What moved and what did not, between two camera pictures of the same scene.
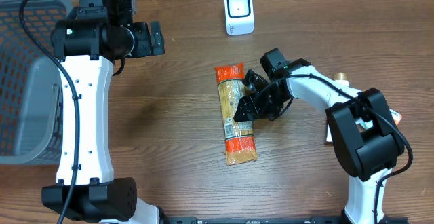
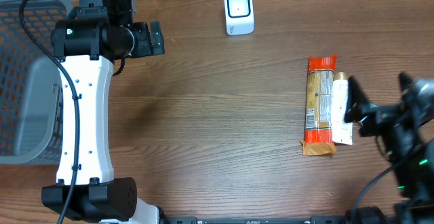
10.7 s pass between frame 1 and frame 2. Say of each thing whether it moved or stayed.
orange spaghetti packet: moved
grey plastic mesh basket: stayed
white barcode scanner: stayed
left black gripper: stayed
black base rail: stayed
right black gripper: moved
